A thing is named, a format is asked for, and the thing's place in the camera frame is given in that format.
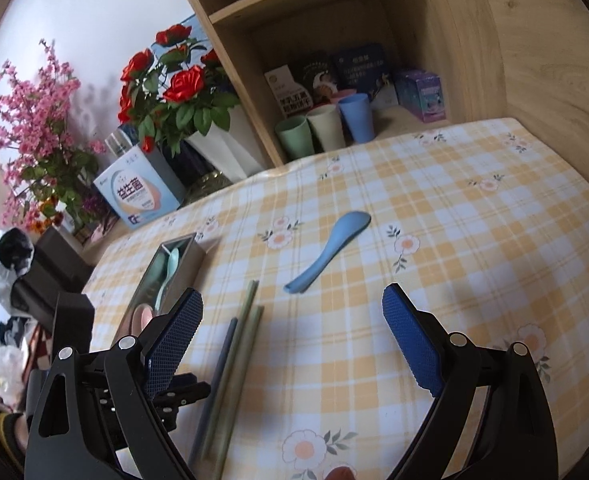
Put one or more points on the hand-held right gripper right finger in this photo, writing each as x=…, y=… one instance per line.
x=412, y=340

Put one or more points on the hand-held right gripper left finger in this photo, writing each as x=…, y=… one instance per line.
x=172, y=345

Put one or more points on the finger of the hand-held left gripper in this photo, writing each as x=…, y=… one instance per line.
x=184, y=392

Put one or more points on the pink plastic spoon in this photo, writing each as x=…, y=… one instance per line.
x=142, y=317

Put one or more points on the blue chopstick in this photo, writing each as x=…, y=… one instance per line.
x=219, y=365

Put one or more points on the green chopstick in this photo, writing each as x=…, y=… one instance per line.
x=242, y=370
x=239, y=325

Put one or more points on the teal plastic spoon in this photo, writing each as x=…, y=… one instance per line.
x=169, y=272

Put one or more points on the stainless steel utensil box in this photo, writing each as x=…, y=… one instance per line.
x=189, y=260

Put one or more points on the blue plastic spoon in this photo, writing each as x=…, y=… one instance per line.
x=334, y=245

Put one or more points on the person's left forearm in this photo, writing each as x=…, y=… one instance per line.
x=2, y=437

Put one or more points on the person's right hand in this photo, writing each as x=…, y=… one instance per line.
x=342, y=474

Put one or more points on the black chair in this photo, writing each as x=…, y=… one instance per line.
x=54, y=265

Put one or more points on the black plastic bag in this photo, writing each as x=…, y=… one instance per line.
x=9, y=252

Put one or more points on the yellow checkered floral tablecloth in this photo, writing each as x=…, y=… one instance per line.
x=424, y=240

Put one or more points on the orange flowers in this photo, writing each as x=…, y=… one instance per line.
x=44, y=216

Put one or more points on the purple flowers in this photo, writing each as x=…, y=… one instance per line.
x=94, y=208

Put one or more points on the white pastel product box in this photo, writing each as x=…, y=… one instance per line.
x=134, y=192

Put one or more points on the gold embossed tray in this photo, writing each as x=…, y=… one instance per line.
x=207, y=187

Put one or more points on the dark blue tall box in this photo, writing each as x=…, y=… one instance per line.
x=190, y=165

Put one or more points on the silver gold box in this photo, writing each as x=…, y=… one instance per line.
x=120, y=142

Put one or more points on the pink blossom plant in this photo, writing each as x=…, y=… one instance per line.
x=39, y=125

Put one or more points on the white angular vase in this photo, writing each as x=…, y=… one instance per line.
x=229, y=152

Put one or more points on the beige plastic cup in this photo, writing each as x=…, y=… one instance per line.
x=327, y=127

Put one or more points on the blue plastic cup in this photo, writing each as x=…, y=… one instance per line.
x=357, y=117

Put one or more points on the green plastic cup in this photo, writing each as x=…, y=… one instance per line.
x=294, y=137

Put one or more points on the purple small box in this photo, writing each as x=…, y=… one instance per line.
x=422, y=95

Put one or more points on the red rose bouquet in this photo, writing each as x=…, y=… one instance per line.
x=179, y=90

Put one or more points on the pink plastic cup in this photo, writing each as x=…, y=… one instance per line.
x=344, y=95

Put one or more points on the dark illustrated box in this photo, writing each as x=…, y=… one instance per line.
x=317, y=77

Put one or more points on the dark blue printed box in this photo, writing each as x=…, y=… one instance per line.
x=362, y=65

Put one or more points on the wooden shelf unit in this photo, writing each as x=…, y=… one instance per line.
x=499, y=45

